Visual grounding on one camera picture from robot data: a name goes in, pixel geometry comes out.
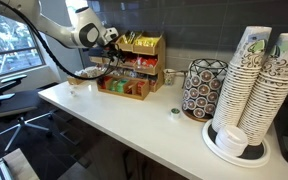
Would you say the wooden tiered snacks rack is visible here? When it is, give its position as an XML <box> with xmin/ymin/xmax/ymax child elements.
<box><xmin>89</xmin><ymin>31</ymin><xmax>167</xmax><ymax>93</ymax></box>

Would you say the patterned paper cup stack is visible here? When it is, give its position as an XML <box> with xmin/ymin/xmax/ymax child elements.
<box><xmin>212</xmin><ymin>26</ymin><xmax>272</xmax><ymax>132</ymax></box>
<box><xmin>238</xmin><ymin>33</ymin><xmax>288</xmax><ymax>146</ymax></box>

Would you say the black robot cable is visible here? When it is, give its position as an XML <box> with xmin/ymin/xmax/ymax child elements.
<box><xmin>0</xmin><ymin>0</ymin><xmax>118</xmax><ymax>81</ymax></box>

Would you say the white round cup tray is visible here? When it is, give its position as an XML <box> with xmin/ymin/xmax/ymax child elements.
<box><xmin>202</xmin><ymin>120</ymin><xmax>271</xmax><ymax>168</ymax></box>

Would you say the single green coffee pod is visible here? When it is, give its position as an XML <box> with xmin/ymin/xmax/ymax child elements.
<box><xmin>170</xmin><ymin>108</ymin><xmax>180</xmax><ymax>120</ymax></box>

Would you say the right patterned paper cup stack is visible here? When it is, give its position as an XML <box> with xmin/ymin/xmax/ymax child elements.
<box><xmin>238</xmin><ymin>33</ymin><xmax>288</xmax><ymax>146</ymax></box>

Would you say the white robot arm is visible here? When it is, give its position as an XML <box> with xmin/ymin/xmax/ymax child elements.
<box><xmin>0</xmin><ymin>0</ymin><xmax>123</xmax><ymax>60</ymax></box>

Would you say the grey office chair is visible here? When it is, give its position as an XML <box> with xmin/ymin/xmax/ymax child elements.
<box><xmin>0</xmin><ymin>75</ymin><xmax>52</xmax><ymax>153</ymax></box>

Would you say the left patterned paper cup stack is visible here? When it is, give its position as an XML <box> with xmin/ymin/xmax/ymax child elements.
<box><xmin>212</xmin><ymin>26</ymin><xmax>272</xmax><ymax>132</ymax></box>

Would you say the small patterned cup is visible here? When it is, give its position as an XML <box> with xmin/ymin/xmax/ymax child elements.
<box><xmin>164</xmin><ymin>69</ymin><xmax>176</xmax><ymax>85</ymax></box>

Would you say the black wire coffee pod holder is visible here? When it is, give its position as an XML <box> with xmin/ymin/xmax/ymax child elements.
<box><xmin>182</xmin><ymin>58</ymin><xmax>228</xmax><ymax>121</ymax></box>

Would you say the small wooden tray with packets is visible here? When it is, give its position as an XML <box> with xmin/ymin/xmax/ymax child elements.
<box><xmin>67</xmin><ymin>66</ymin><xmax>100</xmax><ymax>85</ymax></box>

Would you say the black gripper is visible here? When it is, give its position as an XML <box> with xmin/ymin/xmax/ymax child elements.
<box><xmin>103</xmin><ymin>47</ymin><xmax>124</xmax><ymax>61</ymax></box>

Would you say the stack of white cup lids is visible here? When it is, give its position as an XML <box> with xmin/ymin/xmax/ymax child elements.
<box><xmin>215</xmin><ymin>125</ymin><xmax>248</xmax><ymax>157</ymax></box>

